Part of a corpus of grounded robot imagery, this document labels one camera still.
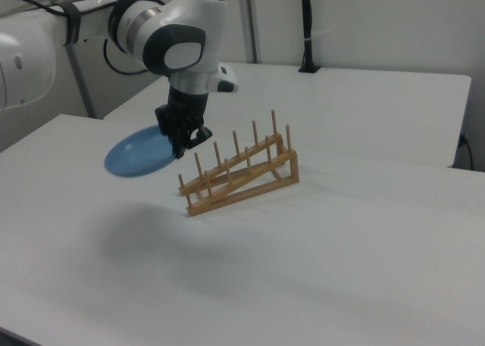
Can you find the grey metal partition post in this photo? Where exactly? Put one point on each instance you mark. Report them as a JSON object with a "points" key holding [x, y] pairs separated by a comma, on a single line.
{"points": [[251, 20]]}

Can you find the blue round plate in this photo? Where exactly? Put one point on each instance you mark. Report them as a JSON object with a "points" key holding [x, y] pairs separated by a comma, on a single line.
{"points": [[136, 154]]}

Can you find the wooden plate rack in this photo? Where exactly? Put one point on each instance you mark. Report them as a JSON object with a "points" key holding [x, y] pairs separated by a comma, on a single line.
{"points": [[242, 172]]}

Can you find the black camera pole with clamp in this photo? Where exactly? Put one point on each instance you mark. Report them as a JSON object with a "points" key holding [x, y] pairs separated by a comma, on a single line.
{"points": [[307, 28]]}

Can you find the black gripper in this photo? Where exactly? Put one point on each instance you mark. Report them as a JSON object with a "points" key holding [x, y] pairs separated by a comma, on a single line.
{"points": [[183, 111]]}

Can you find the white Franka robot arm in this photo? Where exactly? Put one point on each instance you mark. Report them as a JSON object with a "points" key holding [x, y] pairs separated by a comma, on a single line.
{"points": [[144, 32]]}

